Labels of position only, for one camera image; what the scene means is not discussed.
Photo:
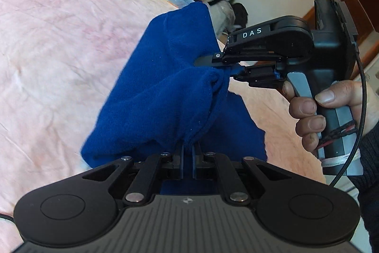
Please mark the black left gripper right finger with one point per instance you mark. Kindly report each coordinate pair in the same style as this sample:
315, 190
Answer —
211, 165

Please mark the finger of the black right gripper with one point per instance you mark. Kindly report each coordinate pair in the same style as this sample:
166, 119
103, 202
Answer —
222, 59
266, 77

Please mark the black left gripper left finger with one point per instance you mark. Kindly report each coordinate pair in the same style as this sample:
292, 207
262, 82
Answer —
164, 165

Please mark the blue knit sweater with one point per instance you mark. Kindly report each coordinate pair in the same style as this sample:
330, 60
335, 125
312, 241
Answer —
162, 102

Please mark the brown wooden door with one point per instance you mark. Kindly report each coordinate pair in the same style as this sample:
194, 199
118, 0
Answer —
365, 17

